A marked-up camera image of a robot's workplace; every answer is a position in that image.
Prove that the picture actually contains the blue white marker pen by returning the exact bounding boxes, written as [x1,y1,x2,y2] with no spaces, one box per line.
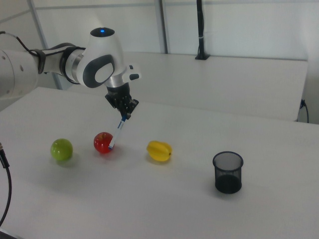
[108,117,128,151]

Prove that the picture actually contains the thick black cable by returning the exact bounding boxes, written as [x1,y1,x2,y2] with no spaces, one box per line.
[0,141,13,227]

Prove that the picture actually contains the thin black cable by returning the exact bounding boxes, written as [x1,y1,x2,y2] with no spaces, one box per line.
[300,99,310,124]

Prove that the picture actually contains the black mesh pen cup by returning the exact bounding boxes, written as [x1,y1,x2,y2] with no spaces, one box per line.
[212,151,244,194]

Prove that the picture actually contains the black pole with base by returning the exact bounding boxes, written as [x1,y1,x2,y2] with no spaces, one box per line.
[194,0,211,61]

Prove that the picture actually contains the black cable strap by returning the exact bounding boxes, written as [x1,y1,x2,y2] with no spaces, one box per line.
[34,49,47,75]

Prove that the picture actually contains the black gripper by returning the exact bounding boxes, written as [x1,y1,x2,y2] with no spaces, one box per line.
[104,83,140,120]

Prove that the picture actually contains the yellow starfruit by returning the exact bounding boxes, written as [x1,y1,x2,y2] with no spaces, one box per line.
[146,140,173,162]

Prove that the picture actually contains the red apple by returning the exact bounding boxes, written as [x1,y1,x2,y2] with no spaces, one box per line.
[93,131,116,154]

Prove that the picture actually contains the green apple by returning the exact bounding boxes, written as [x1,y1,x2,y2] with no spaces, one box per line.
[50,138,74,161]

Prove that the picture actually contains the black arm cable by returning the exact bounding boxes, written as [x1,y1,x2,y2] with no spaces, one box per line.
[0,31,87,56]

